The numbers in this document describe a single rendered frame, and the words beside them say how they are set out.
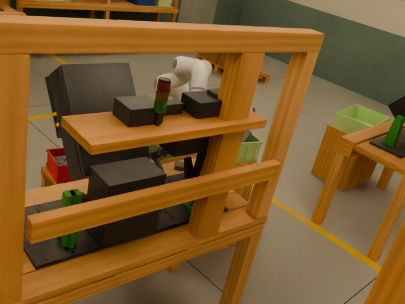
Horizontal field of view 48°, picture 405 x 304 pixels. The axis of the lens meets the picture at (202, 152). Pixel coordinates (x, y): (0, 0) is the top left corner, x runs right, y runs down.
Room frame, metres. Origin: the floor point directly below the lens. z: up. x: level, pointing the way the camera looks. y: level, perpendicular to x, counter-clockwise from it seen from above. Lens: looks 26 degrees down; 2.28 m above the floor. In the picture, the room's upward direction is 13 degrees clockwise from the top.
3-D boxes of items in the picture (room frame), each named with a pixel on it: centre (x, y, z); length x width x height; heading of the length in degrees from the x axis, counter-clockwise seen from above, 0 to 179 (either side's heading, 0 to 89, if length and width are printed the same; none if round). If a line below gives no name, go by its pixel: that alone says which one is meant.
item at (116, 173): (1.81, 0.31, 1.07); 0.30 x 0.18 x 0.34; 135
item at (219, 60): (8.35, -0.19, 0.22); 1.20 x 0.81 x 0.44; 44
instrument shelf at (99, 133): (1.80, 0.14, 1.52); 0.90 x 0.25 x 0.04; 135
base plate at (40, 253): (1.98, 0.33, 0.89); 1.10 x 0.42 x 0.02; 135
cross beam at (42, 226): (1.72, 0.07, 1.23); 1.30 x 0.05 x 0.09; 135
